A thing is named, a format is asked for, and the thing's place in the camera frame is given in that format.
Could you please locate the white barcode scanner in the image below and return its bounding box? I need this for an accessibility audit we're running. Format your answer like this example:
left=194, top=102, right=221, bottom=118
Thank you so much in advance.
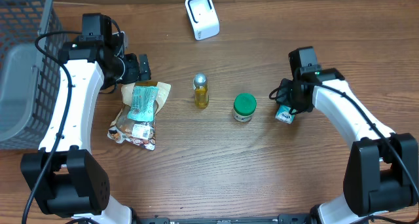
left=185, top=0, right=220, bottom=41

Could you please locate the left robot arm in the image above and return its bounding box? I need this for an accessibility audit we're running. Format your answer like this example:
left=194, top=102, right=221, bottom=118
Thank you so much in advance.
left=20, top=13, right=151, bottom=223

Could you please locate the brown snack pouch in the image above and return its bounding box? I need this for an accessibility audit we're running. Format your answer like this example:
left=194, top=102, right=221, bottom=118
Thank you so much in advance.
left=107, top=81, right=172, bottom=151

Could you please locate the yellow oil bottle silver cap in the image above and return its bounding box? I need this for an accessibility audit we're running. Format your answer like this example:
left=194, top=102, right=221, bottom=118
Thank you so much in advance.
left=192, top=73, right=209, bottom=109

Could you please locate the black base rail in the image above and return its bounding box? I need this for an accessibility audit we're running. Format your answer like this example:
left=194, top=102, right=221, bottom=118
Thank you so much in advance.
left=134, top=214, right=317, bottom=224

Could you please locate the teal white tissue pack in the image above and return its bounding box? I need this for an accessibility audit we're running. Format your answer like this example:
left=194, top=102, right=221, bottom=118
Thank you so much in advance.
left=275, top=105, right=295, bottom=124

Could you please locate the green lid white jar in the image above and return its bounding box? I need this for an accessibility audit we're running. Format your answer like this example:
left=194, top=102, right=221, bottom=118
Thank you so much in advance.
left=232, top=93, right=257, bottom=122

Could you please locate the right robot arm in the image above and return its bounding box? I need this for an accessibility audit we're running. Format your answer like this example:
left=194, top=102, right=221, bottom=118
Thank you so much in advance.
left=269, top=47, right=418, bottom=223

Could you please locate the grey plastic mesh basket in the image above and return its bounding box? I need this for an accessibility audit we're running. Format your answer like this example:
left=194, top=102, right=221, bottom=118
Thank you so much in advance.
left=1, top=0, right=68, bottom=150

